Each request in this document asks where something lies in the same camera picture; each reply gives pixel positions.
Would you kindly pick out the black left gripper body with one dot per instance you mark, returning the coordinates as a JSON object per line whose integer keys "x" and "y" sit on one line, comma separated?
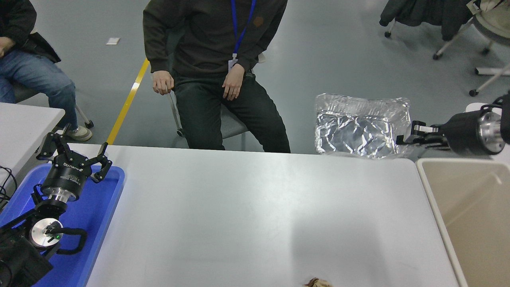
{"x": 65, "y": 175}

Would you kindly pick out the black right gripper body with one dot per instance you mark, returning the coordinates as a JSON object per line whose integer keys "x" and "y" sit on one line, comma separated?
{"x": 462, "y": 133}

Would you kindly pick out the silver foil tray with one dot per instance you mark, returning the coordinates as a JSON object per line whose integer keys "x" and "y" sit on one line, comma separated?
{"x": 358, "y": 127}

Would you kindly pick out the tan paper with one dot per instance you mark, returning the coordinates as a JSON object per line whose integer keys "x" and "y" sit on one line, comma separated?
{"x": 318, "y": 283}

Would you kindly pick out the person's right hand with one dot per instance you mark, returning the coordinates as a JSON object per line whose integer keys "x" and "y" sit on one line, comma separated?
{"x": 163, "y": 81}

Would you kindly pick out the person's hand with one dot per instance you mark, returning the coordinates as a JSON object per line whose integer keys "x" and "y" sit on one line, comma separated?
{"x": 6, "y": 46}

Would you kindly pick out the person's left hand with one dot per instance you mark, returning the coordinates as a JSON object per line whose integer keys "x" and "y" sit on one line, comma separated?
{"x": 233, "y": 82}

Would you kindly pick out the white side table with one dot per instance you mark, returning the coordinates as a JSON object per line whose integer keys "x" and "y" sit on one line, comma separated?
{"x": 20, "y": 131}

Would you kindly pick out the blue plastic tray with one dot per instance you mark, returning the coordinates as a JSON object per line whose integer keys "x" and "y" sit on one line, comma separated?
{"x": 99, "y": 207}

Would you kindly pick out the yellow floor tape line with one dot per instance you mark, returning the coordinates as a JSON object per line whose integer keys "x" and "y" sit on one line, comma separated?
{"x": 127, "y": 103}

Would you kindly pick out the large pale plastic bin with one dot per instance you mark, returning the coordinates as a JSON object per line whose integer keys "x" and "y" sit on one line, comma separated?
{"x": 470, "y": 199}

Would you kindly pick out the white office chair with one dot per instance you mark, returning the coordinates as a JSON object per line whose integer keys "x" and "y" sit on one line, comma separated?
{"x": 492, "y": 71}
{"x": 494, "y": 28}
{"x": 390, "y": 28}

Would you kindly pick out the person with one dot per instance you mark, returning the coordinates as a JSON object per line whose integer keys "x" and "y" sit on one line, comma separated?
{"x": 207, "y": 36}
{"x": 32, "y": 75}

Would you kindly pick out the dark jacket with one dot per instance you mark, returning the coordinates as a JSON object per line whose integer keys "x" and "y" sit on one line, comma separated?
{"x": 430, "y": 14}

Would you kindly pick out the white paper scrap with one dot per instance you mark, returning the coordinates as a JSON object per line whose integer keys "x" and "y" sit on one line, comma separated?
{"x": 113, "y": 40}

